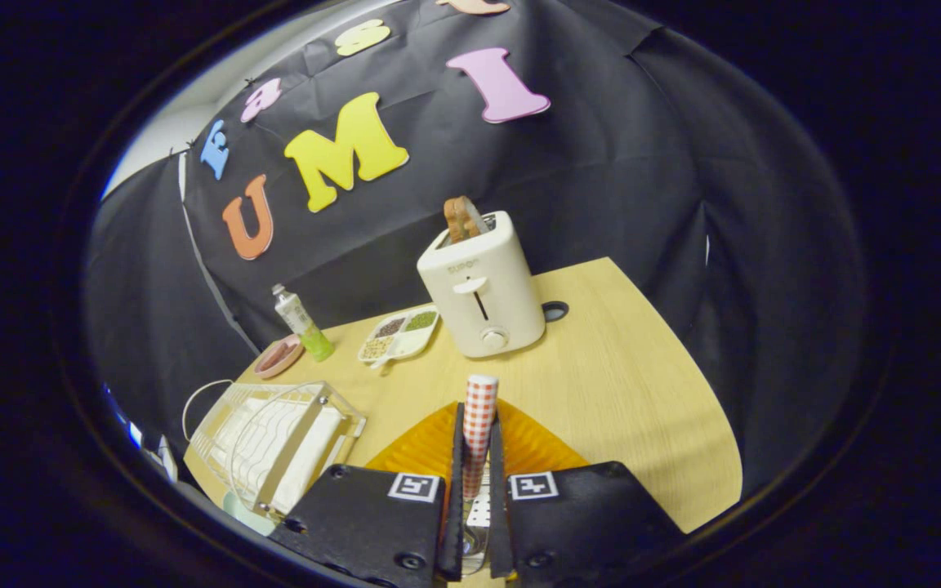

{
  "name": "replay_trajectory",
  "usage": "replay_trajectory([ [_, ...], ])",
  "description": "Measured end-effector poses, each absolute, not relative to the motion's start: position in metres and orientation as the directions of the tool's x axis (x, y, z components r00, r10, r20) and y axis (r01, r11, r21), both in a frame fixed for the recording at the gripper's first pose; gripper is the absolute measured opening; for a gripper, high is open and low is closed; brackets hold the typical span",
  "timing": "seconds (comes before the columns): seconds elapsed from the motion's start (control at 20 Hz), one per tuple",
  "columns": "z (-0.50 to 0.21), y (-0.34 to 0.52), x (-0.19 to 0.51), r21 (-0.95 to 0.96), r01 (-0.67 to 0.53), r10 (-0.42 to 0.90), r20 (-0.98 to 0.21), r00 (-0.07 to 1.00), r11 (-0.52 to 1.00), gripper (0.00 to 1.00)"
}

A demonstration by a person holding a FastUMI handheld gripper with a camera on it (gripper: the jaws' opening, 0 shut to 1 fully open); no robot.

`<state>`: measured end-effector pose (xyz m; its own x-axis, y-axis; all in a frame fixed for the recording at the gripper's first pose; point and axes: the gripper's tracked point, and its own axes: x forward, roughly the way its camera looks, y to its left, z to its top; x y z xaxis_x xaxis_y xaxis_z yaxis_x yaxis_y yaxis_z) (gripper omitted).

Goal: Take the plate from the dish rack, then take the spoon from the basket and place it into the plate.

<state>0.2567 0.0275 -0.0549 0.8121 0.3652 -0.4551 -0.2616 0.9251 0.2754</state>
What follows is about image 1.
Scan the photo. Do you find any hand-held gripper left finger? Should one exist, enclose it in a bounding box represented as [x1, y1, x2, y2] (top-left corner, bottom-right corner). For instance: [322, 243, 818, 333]
[270, 402, 466, 585]

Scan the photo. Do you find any white divided bean tray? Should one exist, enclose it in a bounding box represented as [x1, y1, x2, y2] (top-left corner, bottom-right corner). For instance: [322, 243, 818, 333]
[358, 305, 441, 368]

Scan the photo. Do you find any white toaster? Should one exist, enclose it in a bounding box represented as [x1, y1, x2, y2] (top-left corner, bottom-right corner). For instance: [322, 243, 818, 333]
[417, 211, 546, 359]

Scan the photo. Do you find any white wire dish rack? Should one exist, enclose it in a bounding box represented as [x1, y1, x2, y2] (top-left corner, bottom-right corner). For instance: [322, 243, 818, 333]
[182, 378, 368, 521]

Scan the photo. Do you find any pink plate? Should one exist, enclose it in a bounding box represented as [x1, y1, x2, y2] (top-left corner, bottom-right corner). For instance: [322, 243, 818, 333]
[254, 334, 305, 380]

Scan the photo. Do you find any green drink bottle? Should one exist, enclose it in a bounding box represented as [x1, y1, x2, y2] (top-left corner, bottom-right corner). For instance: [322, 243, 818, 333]
[271, 283, 336, 363]

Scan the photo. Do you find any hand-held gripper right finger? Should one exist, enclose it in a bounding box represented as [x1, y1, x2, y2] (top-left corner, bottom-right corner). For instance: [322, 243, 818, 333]
[487, 399, 688, 585]

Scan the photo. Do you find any spoon with red checkered handle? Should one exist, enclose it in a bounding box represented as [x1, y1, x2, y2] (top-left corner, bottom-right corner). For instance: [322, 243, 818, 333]
[461, 374, 500, 577]

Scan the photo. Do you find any brown bread slice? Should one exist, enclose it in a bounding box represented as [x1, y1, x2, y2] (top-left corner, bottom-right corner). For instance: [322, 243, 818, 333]
[444, 196, 489, 244]

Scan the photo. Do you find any pale green plate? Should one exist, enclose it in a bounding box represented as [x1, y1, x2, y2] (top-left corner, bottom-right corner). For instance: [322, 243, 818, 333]
[223, 488, 277, 537]

